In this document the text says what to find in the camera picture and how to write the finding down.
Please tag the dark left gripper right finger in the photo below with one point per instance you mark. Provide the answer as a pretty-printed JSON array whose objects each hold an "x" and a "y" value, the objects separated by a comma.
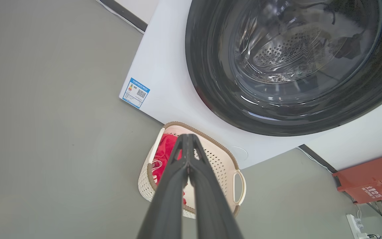
[{"x": 211, "y": 205}]

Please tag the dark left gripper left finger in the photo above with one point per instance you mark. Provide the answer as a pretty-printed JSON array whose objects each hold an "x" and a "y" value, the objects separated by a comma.
[{"x": 167, "y": 199}]

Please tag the cream laundry basket brown rim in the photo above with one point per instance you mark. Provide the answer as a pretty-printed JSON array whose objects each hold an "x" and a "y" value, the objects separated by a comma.
[{"x": 221, "y": 159}]

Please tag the red garment white stripes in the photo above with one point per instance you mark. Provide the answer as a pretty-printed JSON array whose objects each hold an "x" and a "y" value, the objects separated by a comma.
[{"x": 163, "y": 149}]

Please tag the round white filter cover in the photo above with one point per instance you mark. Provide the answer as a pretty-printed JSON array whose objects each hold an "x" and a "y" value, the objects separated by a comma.
[{"x": 239, "y": 153}]

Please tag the blue energy label sticker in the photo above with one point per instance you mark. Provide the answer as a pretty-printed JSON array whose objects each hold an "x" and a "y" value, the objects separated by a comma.
[{"x": 136, "y": 93}]

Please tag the white front-load washing machine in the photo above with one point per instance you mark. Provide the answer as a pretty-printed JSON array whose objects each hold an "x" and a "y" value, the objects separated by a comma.
[{"x": 164, "y": 66}]

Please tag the round black glass door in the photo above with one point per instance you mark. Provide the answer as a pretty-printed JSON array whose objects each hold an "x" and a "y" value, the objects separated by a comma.
[{"x": 211, "y": 66}]

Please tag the white power strip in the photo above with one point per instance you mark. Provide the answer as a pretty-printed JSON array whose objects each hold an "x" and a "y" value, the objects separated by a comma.
[{"x": 355, "y": 225}]

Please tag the red box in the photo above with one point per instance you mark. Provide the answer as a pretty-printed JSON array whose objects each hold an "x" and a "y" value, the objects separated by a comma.
[{"x": 370, "y": 179}]

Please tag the perforated steel drum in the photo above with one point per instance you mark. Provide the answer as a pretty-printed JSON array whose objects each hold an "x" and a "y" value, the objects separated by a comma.
[{"x": 287, "y": 49}]

